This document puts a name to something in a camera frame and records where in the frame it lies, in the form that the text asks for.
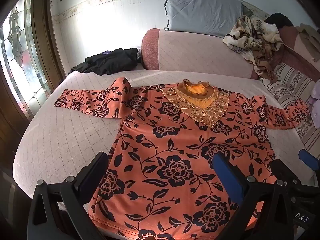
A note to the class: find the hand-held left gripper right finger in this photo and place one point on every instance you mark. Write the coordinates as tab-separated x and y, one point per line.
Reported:
228	177

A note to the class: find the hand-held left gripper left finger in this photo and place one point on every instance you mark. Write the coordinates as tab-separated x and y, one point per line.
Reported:
94	171

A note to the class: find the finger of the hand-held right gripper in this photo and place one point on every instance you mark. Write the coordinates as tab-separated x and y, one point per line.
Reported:
283	171
310	158

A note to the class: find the orange floral shirt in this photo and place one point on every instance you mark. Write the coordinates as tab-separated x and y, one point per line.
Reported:
175	155

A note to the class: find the black clothes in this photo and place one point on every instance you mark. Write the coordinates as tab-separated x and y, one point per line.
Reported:
107	61

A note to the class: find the quilted pink bed mattress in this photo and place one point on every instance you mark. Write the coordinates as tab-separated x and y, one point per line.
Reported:
75	135

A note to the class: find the pale purple cloth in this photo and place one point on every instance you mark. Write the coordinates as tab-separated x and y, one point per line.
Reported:
315	93

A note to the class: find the striped floral pillow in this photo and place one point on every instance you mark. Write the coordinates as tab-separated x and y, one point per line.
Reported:
292	85

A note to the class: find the pink quilted bolster cushion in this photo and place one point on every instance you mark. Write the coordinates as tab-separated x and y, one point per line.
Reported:
195	55

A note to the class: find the brown patterned blanket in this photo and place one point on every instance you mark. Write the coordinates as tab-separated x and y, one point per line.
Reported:
255	42

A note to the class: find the stained-glass window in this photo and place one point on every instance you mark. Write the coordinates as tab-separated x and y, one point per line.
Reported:
18	55

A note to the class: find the dark cloth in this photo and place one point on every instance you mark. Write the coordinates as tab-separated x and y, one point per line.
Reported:
278	20

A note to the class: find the grey pillow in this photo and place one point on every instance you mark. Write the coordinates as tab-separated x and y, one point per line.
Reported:
202	12

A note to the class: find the wooden window frame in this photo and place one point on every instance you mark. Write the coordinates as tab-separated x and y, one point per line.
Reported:
47	30

